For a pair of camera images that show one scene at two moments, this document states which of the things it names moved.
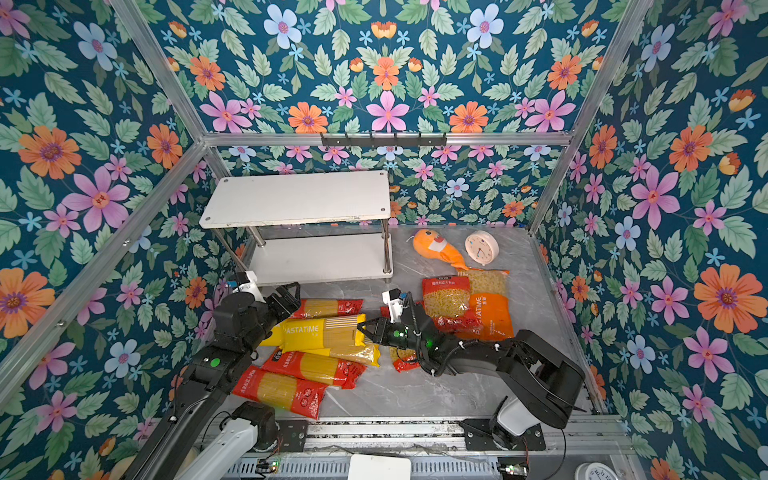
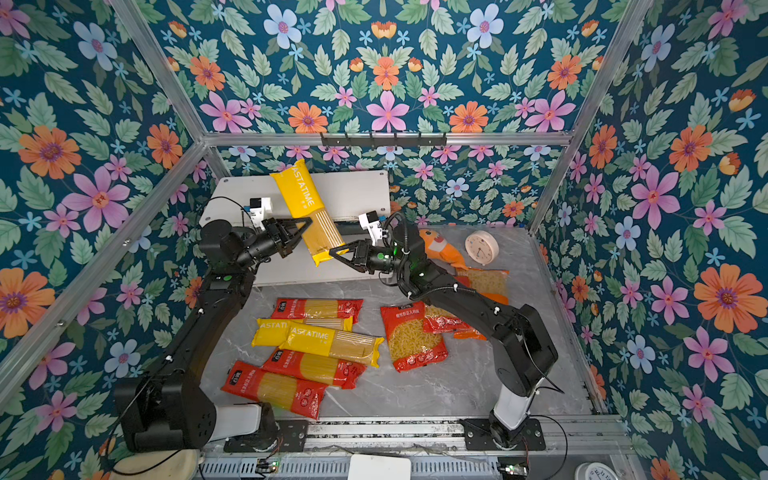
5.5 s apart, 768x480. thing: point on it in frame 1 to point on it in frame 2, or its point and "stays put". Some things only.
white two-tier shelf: x=311 y=228 stays put
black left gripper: x=291 y=301 to x=285 y=241
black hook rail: x=384 y=141 stays put
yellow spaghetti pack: x=367 y=354 stays put
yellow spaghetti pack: x=315 y=333 to x=302 y=198
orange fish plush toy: x=430 y=244 stays put
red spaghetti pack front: x=281 y=390 stays put
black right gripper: x=382 y=332 to x=365 y=257
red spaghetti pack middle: x=323 y=369 stays put
